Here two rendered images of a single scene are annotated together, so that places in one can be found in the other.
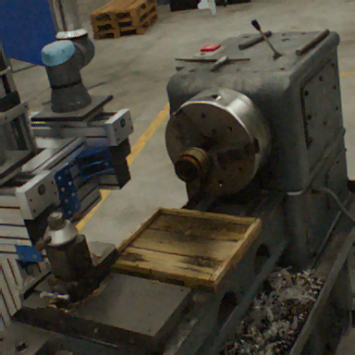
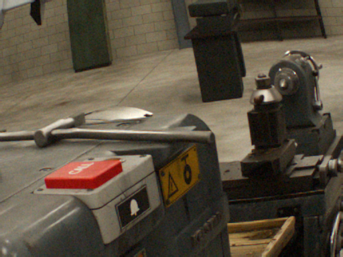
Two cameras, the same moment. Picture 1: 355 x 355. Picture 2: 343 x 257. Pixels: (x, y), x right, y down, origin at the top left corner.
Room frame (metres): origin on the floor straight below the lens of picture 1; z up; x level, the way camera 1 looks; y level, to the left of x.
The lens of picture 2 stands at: (2.88, 0.00, 1.43)
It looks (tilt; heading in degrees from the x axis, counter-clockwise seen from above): 11 degrees down; 174
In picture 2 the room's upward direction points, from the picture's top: 10 degrees counter-clockwise
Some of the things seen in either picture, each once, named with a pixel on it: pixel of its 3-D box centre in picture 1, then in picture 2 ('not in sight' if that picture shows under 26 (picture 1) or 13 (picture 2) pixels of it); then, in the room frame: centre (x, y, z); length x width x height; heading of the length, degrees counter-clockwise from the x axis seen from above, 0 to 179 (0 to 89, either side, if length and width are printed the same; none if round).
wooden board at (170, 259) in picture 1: (183, 244); (193, 255); (1.40, 0.16, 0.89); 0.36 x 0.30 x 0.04; 60
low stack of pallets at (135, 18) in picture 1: (126, 17); not in sight; (9.88, 1.31, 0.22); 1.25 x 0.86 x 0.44; 168
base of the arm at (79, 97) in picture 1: (68, 92); not in sight; (2.02, 0.53, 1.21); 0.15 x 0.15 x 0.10
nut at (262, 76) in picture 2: (55, 218); (262, 80); (1.15, 0.41, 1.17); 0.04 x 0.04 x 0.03
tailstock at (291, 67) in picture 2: not in sight; (295, 100); (0.60, 0.63, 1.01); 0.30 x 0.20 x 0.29; 150
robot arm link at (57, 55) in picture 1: (61, 61); not in sight; (2.03, 0.53, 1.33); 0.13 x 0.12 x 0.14; 167
